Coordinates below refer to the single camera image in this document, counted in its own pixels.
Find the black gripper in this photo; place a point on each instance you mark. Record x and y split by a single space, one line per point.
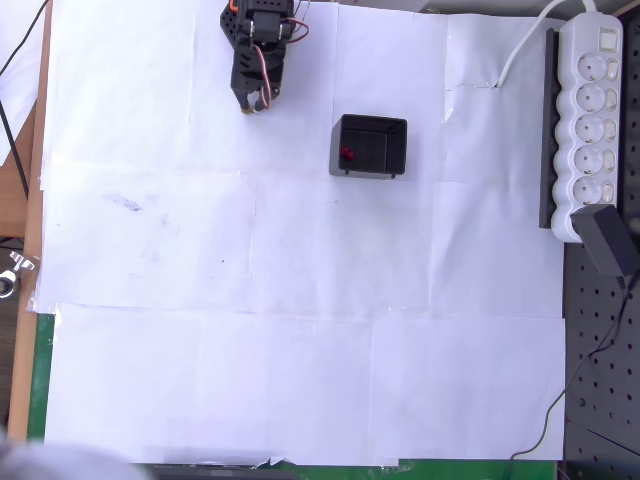
248 86

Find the small red pin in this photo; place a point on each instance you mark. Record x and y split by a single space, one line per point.
348 154

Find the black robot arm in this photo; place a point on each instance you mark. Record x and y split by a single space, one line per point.
262 25

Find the black open box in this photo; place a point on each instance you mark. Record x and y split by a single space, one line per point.
395 150

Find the white paper table cover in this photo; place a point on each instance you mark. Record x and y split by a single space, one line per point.
250 250

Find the silver metal clamp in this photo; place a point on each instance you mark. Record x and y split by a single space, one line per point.
17 270

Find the dark flat device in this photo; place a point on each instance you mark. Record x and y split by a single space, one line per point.
225 472

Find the black power adapter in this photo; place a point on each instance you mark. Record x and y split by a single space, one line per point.
605 240

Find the blurry grey object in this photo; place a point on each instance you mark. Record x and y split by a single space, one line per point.
50 460

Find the black perforated pegboard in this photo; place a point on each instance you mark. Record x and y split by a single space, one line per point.
600 375

